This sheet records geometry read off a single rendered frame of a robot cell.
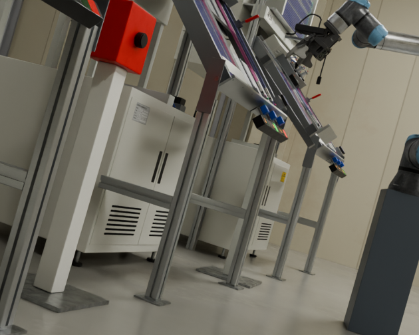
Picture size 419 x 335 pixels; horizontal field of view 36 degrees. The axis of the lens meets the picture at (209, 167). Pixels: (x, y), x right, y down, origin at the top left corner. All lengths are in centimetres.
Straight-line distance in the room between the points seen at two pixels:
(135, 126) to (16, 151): 43
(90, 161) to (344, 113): 413
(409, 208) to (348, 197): 310
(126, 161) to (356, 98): 370
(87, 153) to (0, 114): 76
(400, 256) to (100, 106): 132
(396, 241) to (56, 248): 131
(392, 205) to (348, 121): 317
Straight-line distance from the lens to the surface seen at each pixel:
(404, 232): 250
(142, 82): 286
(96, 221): 212
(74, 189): 168
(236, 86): 207
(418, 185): 253
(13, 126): 233
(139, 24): 170
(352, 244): 559
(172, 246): 195
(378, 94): 568
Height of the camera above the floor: 41
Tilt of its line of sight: 1 degrees up
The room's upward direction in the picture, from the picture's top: 16 degrees clockwise
